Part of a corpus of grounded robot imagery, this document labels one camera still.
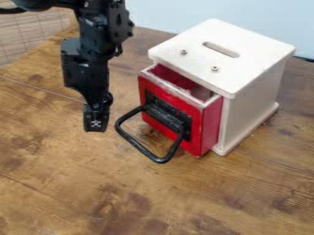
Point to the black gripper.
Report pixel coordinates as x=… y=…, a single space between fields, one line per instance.
x=84 y=62

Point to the black drawer handle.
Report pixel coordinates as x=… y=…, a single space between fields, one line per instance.
x=167 y=115

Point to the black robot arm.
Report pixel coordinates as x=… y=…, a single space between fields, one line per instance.
x=106 y=27

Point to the white wooden box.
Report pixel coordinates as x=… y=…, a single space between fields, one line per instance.
x=238 y=64

